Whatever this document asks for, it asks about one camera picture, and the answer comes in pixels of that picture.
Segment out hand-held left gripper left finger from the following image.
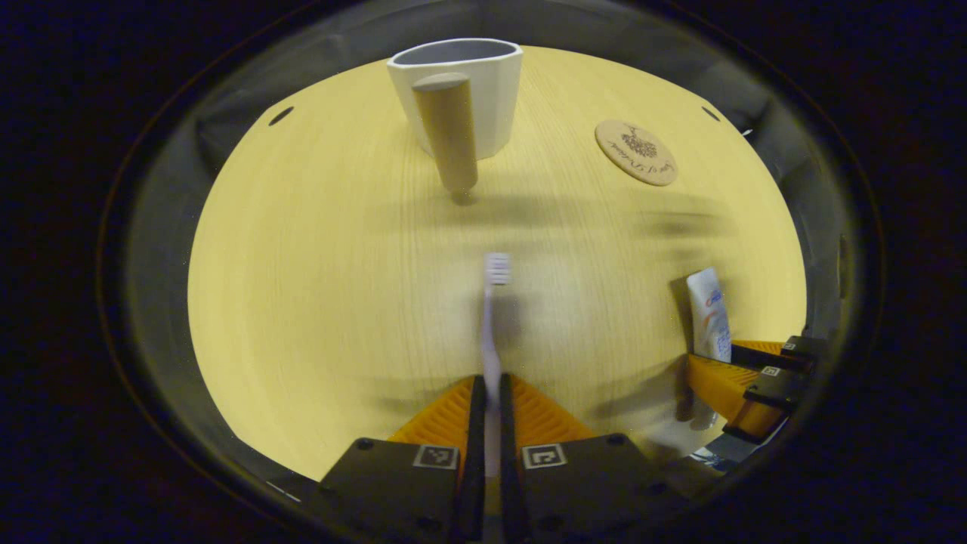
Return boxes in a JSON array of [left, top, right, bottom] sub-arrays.
[[306, 376, 488, 544]]

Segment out round wooden coaster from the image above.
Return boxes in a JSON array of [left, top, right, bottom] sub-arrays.
[[595, 119, 679, 187]]

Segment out white cup with wooden handle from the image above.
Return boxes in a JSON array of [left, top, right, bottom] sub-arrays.
[[387, 38, 524, 206]]

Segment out light wooden desktop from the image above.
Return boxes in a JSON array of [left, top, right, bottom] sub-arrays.
[[187, 45, 808, 484]]

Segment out white toothpaste tube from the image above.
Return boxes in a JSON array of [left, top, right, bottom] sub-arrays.
[[684, 267, 734, 431]]

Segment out white toothbrush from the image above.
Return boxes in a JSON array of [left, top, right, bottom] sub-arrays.
[[480, 252, 513, 484]]

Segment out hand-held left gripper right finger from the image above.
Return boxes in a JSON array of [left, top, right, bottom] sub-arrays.
[[499, 373, 688, 544]]

